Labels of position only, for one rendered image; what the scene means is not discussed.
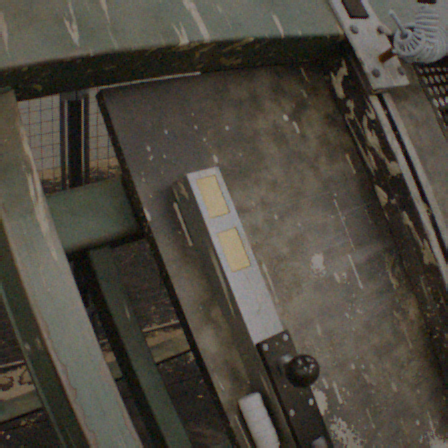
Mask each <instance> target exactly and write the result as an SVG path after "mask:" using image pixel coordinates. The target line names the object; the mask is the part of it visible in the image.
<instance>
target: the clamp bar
mask: <svg viewBox="0 0 448 448"><path fill-rule="evenodd" d="M361 1H362V3H363V5H364V7H365V10H366V11H367V13H368V15H369V16H370V17H369V18H366V19H357V18H355V19H350V18H349V16H348V14H347V12H346V10H345V8H344V5H343V4H342V3H341V2H340V0H328V2H329V4H330V5H331V8H332V9H333V10H334V12H335V14H336V16H337V18H338V20H339V22H340V24H341V26H342V28H343V30H344V32H346V35H347V36H348V38H349V41H350V43H351V45H352V47H353V50H352V52H351V53H350V54H347V55H346V56H343V57H342V58H341V59H339V61H338V62H335V63H333V64H332V65H330V66H329V67H328V68H326V69H324V70H322V74H324V76H325V79H326V81H327V83H328V86H329V88H330V90H331V93H332V95H333V97H334V98H335V100H336V102H337V104H338V107H339V109H340V111H341V114H342V116H343V118H344V121H345V123H346V125H348V128H349V131H350V133H351V136H352V138H353V140H354V143H355V145H356V148H357V150H358V152H359V155H360V157H361V159H362V163H363V164H364V165H365V167H366V170H367V172H368V174H369V177H370V179H371V181H372V184H373V187H374V189H375V192H376V194H377V196H378V199H379V201H380V203H381V206H382V208H383V211H384V214H385V216H386V218H387V221H388V225H389V228H390V230H391V232H392V235H393V237H394V239H395V243H396V245H397V247H398V250H399V252H400V254H401V255H400V257H401V259H402V261H403V264H404V266H405V268H406V271H407V273H408V278H409V280H410V282H411V285H412V287H413V292H414V294H415V296H416V299H417V301H418V306H419V307H420V309H421V312H422V317H423V319H424V321H425V326H426V328H427V330H428V334H429V337H430V339H431V343H432V345H433V347H434V352H435V353H436V358H437V360H438V363H439V366H440V369H441V372H442V375H443V379H444V381H445V385H446V387H447V391H448V230H447V228H446V225H445V223H444V221H443V219H442V216H441V212H440V209H439V207H438V205H437V203H436V200H435V198H434V196H433V193H432V191H431V187H430V184H429V182H428V180H427V177H426V175H425V173H424V170H423V167H422V165H421V163H420V161H419V158H418V156H417V154H416V151H415V149H414V147H413V145H412V142H411V140H410V138H409V135H408V133H407V131H406V129H405V126H404V124H403V122H402V120H401V117H400V115H399V113H398V110H397V108H396V107H395V106H394V104H393V101H392V99H391V97H390V94H388V92H389V91H390V90H394V88H396V87H398V86H402V85H403V86H408V85H409V81H408V79H407V77H406V75H405V74H406V71H405V68H403V67H402V66H401V64H400V62H399V60H398V58H397V55H396V54H398V53H397V52H396V50H395V49H394V48H393V47H391V45H390V43H389V41H388V39H387V37H386V35H385V31H384V28H383V27H382V26H380V25H379V22H378V20H377V17H376V16H375V14H374V11H373V9H372V8H371V6H370V5H369V3H368V1H367V0H361ZM417 2H418V3H424V5H422V6H421V8H420V9H421V10H419V9H418V10H416V11H415V14H416V16H415V18H416V19H417V20H415V21H416V22H415V23H416V24H419V23H420V24H421V25H416V27H417V28H421V29H428V30H430V31H431V32H426V31H424V30H419V29H415V31H414V32H413V33H412V34H413V38H412V40H411V41H410V43H409V44H407V45H406V44H405V45H400V46H399V48H400V49H401V50H402V51H403V47H404V51H405V52H410V51H412V50H413V51H414V50H415V49H416V47H417V45H418V46H419V45H420V44H419V43H420V41H422V38H421V33H424V34H425V35H430V36H432V37H437V35H438V33H436V32H435V31H432V30H438V27H437V26H434V25H432V24H439V22H438V21H437V20H433V19H424V18H429V17H430V18H439V15H434V14H424V13H426V12H431V13H434V12H436V10H435V9H432V8H430V9H427V8H428V6H429V5H428V4H433V5H434V4H436V2H437V1H436V0H417ZM422 12H423V13H422ZM427 23H431V24H427Z"/></svg>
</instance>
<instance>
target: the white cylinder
mask: <svg viewBox="0 0 448 448"><path fill-rule="evenodd" d="M237 403H238V405H239V407H240V410H241V411H242V415H243V417H244V419H245V422H246V423H247V426H248V429H249V431H250V433H252V434H251V435H252V438H253V439H254V442H255V445H256V446H257V447H258V448H279V445H280V442H279V438H278V436H277V434H276V432H275V429H274V427H273V426H272V423H273V422H272V420H271V418H270V416H269V415H268V411H267V409H266V407H265V404H263V403H264V402H263V399H262V397H261V395H260V393H258V392H256V393H252V394H249V395H246V396H244V397H241V398H240V399H239V400H238V401H237Z"/></svg>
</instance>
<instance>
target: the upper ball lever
mask: <svg viewBox="0 0 448 448"><path fill-rule="evenodd" d="M276 359H277V360H276V362H277V364H278V367H279V369H280V371H281V374H282V376H284V377H286V379H287V381H288V382H289V383H290V384H291V385H293V386H295V387H298V388H307V387H310V386H312V385H313V384H314V383H315V382H316V381H317V379H318V377H319V374H320V365H319V363H318V361H316V359H314V358H313V357H312V356H310V355H307V354H298V355H295V356H294V357H292V354H291V353H290V354H289V353H287V354H285V355H283V356H280V357H278V358H276Z"/></svg>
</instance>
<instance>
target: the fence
mask: <svg viewBox="0 0 448 448"><path fill-rule="evenodd" d="M212 176H214V177H215V180H216V182H218V184H219V187H220V189H221V193H222V195H223V198H224V200H225V203H226V206H227V209H228V213H227V214H223V215H220V216H216V218H213V219H210V215H209V212H208V210H207V207H206V205H205V201H204V199H202V196H201V194H200V191H199V188H198V185H197V183H196V180H199V179H204V178H208V177H212ZM171 186H172V190H174V193H175V195H176V198H177V200H178V204H179V206H180V209H181V211H182V214H183V216H184V220H185V223H186V225H187V228H188V230H189V232H190V234H191V236H192V239H193V241H194V244H195V247H196V250H197V252H198V255H199V258H200V261H201V264H202V266H204V269H205V271H206V275H207V277H208V280H209V282H210V285H211V288H212V291H213V294H214V296H215V299H217V301H218V304H219V306H220V309H221V312H222V315H223V318H224V320H225V323H226V325H227V328H228V330H229V333H230V335H231V338H232V340H234V343H235V345H236V348H237V351H238V353H239V356H240V358H241V361H242V363H243V366H244V368H245V371H246V373H247V376H248V379H249V381H250V384H251V385H252V388H253V390H254V393H256V392H258V393H260V395H261V397H262V399H263V402H264V403H263V404H265V407H266V409H267V411H268V415H269V416H270V418H271V420H272V422H273V423H272V426H273V427H274V429H275V432H276V434H277V436H278V438H279V442H280V445H279V448H296V445H295V444H296V443H295V441H294V439H293V437H292V435H291V432H290V431H289V428H288V425H287V424H286V423H287V421H286V419H285V416H284V415H283V412H282V410H281V407H280V406H279V403H278V401H277V398H276V396H275V394H274V392H273V389H272V387H271V385H272V384H271V382H270V379H269V377H268V375H267V372H266V370H265V367H264V365H263V362H262V360H261V357H260V355H259V352H258V350H257V347H256V343H258V342H260V341H262V340H264V339H266V338H268V337H270V336H273V335H275V334H277V333H280V332H282V331H283V329H282V325H281V323H280V320H279V318H278V315H277V313H276V310H275V308H274V306H273V303H272V301H271V298H270V296H269V292H268V290H267V287H266V285H265V282H264V280H263V277H262V274H261V271H259V269H258V266H257V264H256V261H255V258H254V255H253V253H252V250H251V248H250V244H249V242H248V239H247V237H246V234H245V232H243V228H242V226H241V223H240V221H239V218H238V215H237V212H236V210H235V208H234V205H233V202H232V199H230V197H229V194H228V192H227V188H226V186H225V183H224V181H223V178H222V176H221V172H220V170H219V167H214V168H209V169H205V170H200V171H196V172H192V174H187V175H185V176H184V177H182V178H181V179H180V180H178V181H177V182H176V183H174V184H172V185H171ZM232 228H236V230H237V233H238V236H239V238H240V241H241V243H242V247H243V249H244V252H246V254H247V257H248V260H249V263H250V266H248V267H246V268H243V269H241V270H238V271H235V272H232V269H230V267H229V264H228V262H227V259H226V256H225V253H224V251H223V248H222V246H221V242H220V240H219V237H218V235H216V234H219V233H222V232H225V230H228V229H232Z"/></svg>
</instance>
